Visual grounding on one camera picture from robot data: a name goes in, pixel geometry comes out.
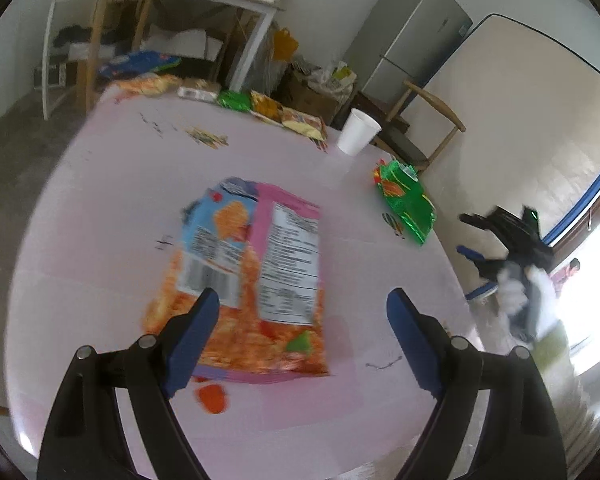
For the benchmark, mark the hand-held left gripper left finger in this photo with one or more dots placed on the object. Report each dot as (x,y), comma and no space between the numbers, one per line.
(192,340)

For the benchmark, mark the wooden chair with dark seat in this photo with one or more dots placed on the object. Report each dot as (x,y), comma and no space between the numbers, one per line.
(430,110)

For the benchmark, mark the dark cloth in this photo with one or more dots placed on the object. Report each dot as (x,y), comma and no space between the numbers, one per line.
(72,35)

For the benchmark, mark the small green wrapper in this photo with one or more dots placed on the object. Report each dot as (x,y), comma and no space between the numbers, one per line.
(235,100)

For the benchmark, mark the white metal frame table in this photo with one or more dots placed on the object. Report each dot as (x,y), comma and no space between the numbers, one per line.
(220,2)

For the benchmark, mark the blue snack bag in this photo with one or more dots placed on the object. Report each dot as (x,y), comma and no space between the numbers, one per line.
(140,62)

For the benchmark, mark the white paper cup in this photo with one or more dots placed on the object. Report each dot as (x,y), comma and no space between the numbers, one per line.
(357,132)

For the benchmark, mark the white and green plastic bag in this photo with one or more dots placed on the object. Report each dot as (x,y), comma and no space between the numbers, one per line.
(336,76)

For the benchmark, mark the grey refrigerator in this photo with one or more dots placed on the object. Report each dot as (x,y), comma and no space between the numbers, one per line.
(405,40)

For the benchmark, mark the white cigarette box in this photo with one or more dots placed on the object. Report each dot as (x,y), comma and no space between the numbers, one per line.
(198,93)

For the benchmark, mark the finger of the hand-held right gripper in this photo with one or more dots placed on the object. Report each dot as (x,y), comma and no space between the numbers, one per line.
(482,264)
(482,222)

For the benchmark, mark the yellow plastic bag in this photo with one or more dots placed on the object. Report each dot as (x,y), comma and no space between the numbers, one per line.
(285,44)

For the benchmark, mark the brown cardboard box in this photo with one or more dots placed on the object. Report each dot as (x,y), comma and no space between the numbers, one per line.
(310,97)

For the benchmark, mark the bare wooden chair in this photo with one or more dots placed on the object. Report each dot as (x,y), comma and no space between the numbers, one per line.
(92,50)

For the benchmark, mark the white mattress with blue edge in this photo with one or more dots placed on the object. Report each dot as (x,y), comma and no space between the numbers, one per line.
(530,125)

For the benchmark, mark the orange yellow snack packet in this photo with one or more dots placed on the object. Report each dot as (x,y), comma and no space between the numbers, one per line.
(266,105)

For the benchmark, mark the green snack bag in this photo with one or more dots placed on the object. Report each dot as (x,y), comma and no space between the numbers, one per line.
(405,200)

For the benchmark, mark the orange snack bag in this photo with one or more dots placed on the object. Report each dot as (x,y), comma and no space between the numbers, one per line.
(260,270)

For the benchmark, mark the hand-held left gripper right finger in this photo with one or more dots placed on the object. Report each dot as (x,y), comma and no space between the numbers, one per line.
(412,340)

